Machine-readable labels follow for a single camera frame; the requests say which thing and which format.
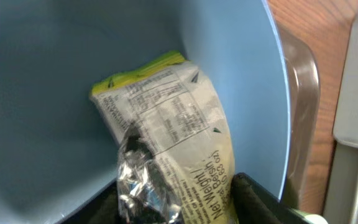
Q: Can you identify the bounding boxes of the yellow snack wrapper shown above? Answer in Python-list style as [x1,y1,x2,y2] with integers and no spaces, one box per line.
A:
[90,51,238,223]

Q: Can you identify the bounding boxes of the dark blue plate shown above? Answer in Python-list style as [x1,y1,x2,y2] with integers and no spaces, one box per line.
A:
[0,0,291,223]

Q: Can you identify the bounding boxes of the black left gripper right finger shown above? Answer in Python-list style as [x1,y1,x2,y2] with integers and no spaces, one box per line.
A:
[231,172,308,224]

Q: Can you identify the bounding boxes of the brown serving tray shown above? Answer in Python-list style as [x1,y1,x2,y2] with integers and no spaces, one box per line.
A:
[278,24,320,209]

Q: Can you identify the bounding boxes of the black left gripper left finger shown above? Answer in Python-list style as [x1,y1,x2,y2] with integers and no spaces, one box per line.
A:
[63,181,120,224]

